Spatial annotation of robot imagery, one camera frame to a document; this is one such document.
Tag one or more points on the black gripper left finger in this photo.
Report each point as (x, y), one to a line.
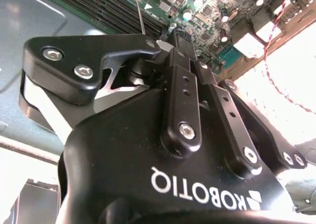
(74, 48)

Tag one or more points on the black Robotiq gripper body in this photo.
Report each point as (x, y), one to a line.
(118, 164)

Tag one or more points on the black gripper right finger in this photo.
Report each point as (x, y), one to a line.
(232, 125)

